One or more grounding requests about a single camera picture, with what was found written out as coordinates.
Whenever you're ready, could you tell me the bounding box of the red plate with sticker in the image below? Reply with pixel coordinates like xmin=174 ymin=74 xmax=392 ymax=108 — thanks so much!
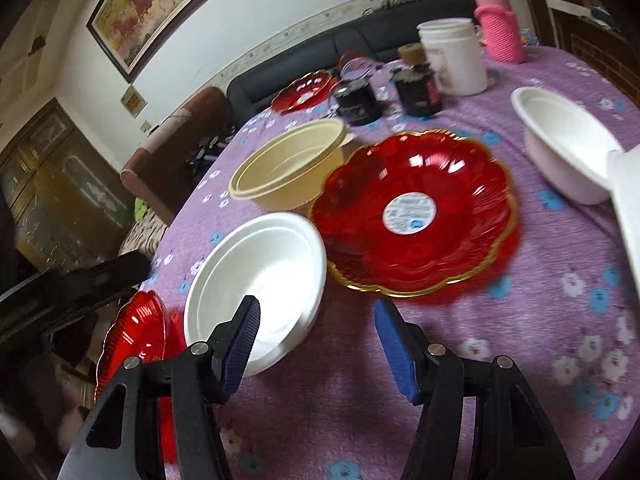
xmin=310 ymin=129 xmax=520 ymax=298

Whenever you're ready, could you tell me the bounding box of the framed horse painting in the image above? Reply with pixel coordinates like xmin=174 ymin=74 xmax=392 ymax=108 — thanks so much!
xmin=87 ymin=0 xmax=206 ymax=82

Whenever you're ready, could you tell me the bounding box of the white plastic jar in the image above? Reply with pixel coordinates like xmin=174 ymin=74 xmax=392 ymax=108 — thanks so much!
xmin=416 ymin=18 xmax=488 ymax=96

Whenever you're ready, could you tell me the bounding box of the purple floral tablecloth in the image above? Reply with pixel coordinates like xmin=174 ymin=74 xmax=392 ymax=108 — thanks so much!
xmin=139 ymin=45 xmax=640 ymax=480

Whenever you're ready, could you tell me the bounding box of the black round jar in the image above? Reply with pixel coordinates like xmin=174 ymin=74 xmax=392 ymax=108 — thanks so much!
xmin=332 ymin=56 xmax=383 ymax=127

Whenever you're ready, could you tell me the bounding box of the large white foam bowl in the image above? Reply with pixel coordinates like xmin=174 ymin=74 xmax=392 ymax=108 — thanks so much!
xmin=183 ymin=212 xmax=326 ymax=377

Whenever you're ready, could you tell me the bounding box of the brown armchair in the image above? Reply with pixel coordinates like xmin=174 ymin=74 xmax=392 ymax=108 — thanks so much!
xmin=120 ymin=87 xmax=235 ymax=226

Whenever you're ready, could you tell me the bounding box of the wooden glass door cabinet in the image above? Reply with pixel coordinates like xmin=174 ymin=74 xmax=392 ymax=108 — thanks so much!
xmin=1 ymin=100 xmax=134 ymax=271

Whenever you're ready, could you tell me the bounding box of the dark jar with cork lid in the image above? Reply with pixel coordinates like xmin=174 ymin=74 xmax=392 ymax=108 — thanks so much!
xmin=392 ymin=44 xmax=442 ymax=118

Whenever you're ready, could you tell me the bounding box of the black leather sofa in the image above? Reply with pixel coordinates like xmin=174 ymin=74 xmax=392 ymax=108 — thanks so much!
xmin=227 ymin=0 xmax=476 ymax=124

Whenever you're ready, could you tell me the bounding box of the pink knit sleeve bottle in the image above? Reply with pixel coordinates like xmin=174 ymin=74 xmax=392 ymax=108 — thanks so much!
xmin=474 ymin=0 xmax=524 ymax=64

